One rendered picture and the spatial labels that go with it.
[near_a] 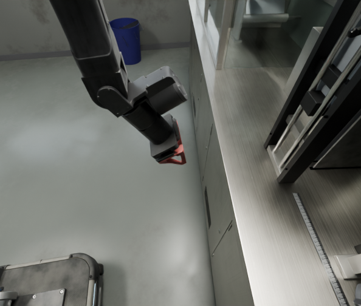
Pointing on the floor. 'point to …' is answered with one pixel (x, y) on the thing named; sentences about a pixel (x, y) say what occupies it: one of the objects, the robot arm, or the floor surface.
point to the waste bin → (127, 39)
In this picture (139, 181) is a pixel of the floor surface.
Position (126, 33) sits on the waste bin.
